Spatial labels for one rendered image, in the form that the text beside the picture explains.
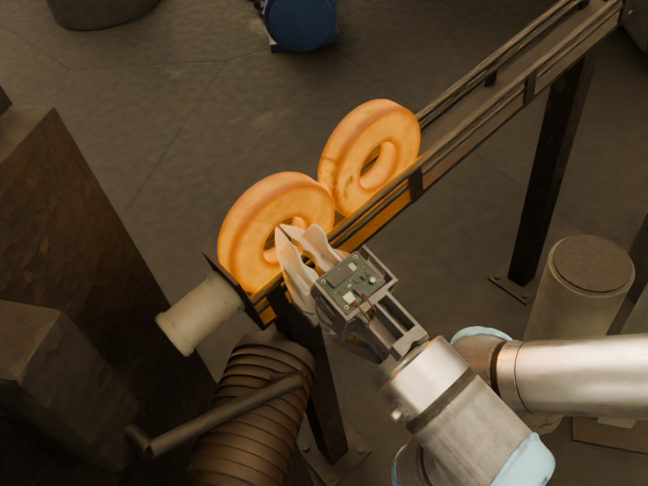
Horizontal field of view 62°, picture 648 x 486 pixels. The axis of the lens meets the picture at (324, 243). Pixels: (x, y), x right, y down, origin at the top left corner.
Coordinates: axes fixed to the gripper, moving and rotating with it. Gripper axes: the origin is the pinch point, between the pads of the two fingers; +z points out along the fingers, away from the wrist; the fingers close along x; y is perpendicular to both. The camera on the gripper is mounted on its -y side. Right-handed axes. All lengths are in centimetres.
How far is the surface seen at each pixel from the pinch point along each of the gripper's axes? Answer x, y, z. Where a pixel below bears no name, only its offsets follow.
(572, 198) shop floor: -99, -71, -14
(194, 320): 13.9, -2.5, -1.0
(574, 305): -31.6, -14.8, -29.3
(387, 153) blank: -18.9, -0.6, 1.7
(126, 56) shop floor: -47, -130, 169
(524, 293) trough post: -60, -66, -24
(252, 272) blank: 5.3, -1.7, -0.6
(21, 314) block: 26.7, 7.1, 5.9
